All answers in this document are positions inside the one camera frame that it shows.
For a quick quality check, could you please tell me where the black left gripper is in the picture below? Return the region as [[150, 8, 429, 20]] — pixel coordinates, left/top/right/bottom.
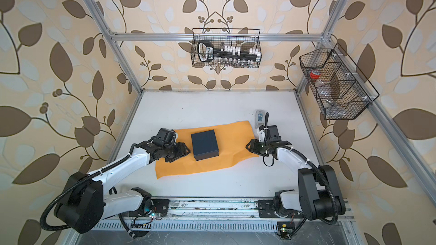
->
[[162, 141, 193, 161]]

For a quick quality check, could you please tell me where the orange wrapping paper sheet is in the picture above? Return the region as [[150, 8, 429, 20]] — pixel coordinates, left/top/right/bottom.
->
[[155, 121, 255, 179]]

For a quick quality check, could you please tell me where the dark navy gift box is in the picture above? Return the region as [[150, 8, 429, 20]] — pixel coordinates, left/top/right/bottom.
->
[[191, 130, 219, 161]]

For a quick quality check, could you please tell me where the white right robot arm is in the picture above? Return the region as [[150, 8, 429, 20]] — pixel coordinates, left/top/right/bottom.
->
[[246, 125, 346, 225]]

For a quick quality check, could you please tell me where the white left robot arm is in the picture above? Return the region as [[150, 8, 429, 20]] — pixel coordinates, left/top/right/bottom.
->
[[40, 128, 191, 234]]

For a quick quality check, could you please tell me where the grey tape dispenser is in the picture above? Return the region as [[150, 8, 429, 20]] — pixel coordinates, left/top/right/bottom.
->
[[254, 110, 267, 129]]

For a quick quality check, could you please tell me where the red capped clear bottle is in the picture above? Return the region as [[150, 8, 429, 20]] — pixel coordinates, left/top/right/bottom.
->
[[310, 69, 336, 107]]

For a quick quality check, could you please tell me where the black white tool in basket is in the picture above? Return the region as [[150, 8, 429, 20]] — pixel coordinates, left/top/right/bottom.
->
[[196, 40, 262, 64]]

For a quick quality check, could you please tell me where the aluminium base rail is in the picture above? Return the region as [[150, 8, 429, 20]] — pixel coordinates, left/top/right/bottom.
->
[[73, 196, 355, 222]]

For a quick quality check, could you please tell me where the black wire basket right wall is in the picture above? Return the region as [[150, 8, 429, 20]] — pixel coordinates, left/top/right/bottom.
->
[[299, 44, 379, 120]]

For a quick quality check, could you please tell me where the black wire basket wall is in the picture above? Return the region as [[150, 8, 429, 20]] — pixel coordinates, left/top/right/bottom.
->
[[191, 27, 262, 69], [299, 44, 379, 120]]

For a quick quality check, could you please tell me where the black wire basket back wall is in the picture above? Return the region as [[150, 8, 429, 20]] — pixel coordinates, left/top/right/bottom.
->
[[191, 27, 262, 69]]

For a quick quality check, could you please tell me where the aluminium frame post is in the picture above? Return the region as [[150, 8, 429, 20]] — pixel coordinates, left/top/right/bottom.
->
[[83, 0, 143, 95]]

